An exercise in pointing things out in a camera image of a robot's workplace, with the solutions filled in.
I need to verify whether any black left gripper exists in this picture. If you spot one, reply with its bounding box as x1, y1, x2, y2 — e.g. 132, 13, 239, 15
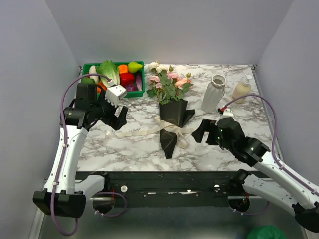
91, 90, 128, 130

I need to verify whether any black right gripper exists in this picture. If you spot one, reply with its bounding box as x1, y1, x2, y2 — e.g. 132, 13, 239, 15
191, 117, 235, 152

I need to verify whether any black wrapping paper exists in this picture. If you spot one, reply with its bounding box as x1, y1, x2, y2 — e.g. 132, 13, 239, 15
159, 100, 195, 159

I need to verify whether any cream ribbon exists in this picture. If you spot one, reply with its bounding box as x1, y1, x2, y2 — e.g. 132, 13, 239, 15
115, 115, 195, 149

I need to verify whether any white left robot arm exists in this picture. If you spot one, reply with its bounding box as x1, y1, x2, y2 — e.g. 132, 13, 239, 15
32, 83, 128, 219

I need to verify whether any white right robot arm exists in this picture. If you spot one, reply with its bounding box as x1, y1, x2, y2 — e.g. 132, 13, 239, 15
192, 117, 319, 233

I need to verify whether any white ribbed vase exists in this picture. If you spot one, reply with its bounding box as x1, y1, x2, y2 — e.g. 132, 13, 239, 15
201, 75, 226, 114

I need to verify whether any orange carrot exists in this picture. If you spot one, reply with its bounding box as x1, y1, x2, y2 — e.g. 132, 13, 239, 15
96, 82, 107, 93

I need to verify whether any purple onion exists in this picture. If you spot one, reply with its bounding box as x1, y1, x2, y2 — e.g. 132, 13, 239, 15
124, 83, 137, 92

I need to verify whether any red bell pepper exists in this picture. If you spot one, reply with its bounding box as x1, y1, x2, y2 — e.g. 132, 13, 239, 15
119, 72, 135, 86

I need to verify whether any green bell pepper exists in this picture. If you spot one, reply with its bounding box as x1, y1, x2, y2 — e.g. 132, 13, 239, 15
81, 77, 95, 84

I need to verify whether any green lettuce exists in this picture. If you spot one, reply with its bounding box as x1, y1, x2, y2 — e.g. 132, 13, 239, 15
96, 60, 120, 85

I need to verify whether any orange fruit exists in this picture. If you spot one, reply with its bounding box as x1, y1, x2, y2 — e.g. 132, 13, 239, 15
118, 64, 128, 74

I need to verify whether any white radish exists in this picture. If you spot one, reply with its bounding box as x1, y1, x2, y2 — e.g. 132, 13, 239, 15
89, 65, 100, 84

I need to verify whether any purple eggplant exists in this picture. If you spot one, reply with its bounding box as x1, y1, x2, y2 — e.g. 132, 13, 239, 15
135, 72, 143, 91

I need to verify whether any green pear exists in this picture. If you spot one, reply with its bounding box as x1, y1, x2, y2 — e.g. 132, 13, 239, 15
127, 62, 143, 74

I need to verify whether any green plastic basket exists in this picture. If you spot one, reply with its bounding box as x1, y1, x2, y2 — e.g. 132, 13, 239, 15
82, 61, 145, 98

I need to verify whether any light pink flower stem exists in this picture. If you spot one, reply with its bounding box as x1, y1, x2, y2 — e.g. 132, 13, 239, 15
147, 76, 165, 104

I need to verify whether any salmon pink flower stem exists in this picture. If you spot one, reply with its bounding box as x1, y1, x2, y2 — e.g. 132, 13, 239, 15
166, 65, 180, 101

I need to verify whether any cream soap dispenser bottle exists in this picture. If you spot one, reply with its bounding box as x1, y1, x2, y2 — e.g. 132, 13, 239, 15
232, 75, 253, 100

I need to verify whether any white flower stem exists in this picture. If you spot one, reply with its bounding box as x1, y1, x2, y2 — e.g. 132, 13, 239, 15
148, 61, 168, 77

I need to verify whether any green cloth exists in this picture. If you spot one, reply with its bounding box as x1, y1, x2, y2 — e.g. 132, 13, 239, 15
247, 226, 287, 239

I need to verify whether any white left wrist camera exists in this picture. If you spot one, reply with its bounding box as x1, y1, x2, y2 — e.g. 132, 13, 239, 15
105, 85, 127, 106

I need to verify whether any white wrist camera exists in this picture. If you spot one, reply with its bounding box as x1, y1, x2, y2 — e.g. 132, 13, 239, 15
105, 85, 127, 106
218, 107, 234, 119

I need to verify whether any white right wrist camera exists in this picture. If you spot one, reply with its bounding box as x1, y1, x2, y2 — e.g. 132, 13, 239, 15
218, 107, 234, 119

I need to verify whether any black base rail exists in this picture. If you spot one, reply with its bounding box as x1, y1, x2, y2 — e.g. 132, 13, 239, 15
74, 170, 270, 209

